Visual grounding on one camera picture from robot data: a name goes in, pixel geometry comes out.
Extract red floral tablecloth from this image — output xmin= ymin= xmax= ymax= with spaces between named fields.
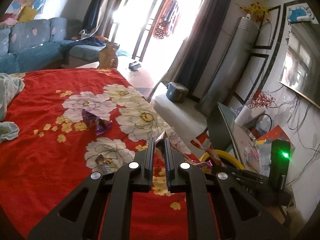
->
xmin=0 ymin=67 xmax=218 ymax=240

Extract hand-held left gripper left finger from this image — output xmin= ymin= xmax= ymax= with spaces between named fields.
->
xmin=27 ymin=137 xmax=156 ymax=240

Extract brown paper bag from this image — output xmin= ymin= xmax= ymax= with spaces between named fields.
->
xmin=98 ymin=42 xmax=120 ymax=69

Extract yellow cushion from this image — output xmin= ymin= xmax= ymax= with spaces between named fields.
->
xmin=17 ymin=6 xmax=37 ymax=22

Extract white paper roll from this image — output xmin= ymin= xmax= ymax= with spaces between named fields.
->
xmin=234 ymin=105 xmax=252 ymax=127

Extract red snack wrapper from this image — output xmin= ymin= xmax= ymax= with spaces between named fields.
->
xmin=190 ymin=132 xmax=226 ymax=167

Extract yellow artificial flowers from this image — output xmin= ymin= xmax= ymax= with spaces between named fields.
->
xmin=239 ymin=1 xmax=272 ymax=22

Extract dark grey curtain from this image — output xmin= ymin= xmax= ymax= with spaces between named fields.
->
xmin=166 ymin=0 xmax=236 ymax=97

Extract yellow waste bin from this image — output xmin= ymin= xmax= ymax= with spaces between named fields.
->
xmin=199 ymin=149 xmax=246 ymax=173

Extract grey standing air conditioner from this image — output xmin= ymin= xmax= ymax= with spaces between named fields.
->
xmin=195 ymin=16 xmax=261 ymax=117

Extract person's right forearm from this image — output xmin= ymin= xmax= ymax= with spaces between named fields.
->
xmin=285 ymin=200 xmax=304 ymax=226

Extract clothes on sofa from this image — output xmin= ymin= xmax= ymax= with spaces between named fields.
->
xmin=64 ymin=30 xmax=108 ymax=48

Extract pink snack wrapper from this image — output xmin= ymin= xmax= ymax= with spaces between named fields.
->
xmin=193 ymin=160 xmax=214 ymax=174

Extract dark blue curtain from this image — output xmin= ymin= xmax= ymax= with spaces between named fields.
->
xmin=82 ymin=0 xmax=126 ymax=41

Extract red berry decoration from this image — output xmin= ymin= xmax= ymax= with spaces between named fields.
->
xmin=249 ymin=89 xmax=276 ymax=109

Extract dark snack wrapper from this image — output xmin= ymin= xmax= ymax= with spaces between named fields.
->
xmin=95 ymin=154 xmax=118 ymax=175

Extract translucent pale plastic bag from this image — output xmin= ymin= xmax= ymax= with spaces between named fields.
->
xmin=0 ymin=72 xmax=25 ymax=144

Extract glass television stand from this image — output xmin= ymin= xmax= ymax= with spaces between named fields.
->
xmin=206 ymin=102 xmax=253 ymax=166

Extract glass balcony door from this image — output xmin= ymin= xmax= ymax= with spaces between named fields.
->
xmin=110 ymin=0 xmax=208 ymax=63

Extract blue patterned sofa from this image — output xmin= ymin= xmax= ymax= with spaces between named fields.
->
xmin=0 ymin=17 xmax=108 ymax=74

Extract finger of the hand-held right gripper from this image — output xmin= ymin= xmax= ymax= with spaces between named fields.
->
xmin=226 ymin=167 xmax=271 ymax=185

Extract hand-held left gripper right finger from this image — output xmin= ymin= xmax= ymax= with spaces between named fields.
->
xmin=164 ymin=137 xmax=292 ymax=240

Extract clear plastic wrapper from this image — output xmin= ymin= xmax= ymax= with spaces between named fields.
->
xmin=155 ymin=127 xmax=193 ymax=161

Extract colourful hanging laundry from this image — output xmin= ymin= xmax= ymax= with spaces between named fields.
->
xmin=152 ymin=0 xmax=182 ymax=41

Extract blue bucket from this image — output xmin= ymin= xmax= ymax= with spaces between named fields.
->
xmin=166 ymin=82 xmax=189 ymax=104

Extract red printed box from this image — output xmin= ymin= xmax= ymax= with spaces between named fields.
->
xmin=256 ymin=126 xmax=292 ymax=151

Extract wall television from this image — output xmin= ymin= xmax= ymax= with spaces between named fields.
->
xmin=278 ymin=21 xmax=320 ymax=108

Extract purple snack wrapper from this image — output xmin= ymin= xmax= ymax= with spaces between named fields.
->
xmin=82 ymin=109 xmax=113 ymax=136

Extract blue wall picture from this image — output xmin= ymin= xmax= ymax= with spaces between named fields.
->
xmin=286 ymin=2 xmax=316 ymax=25

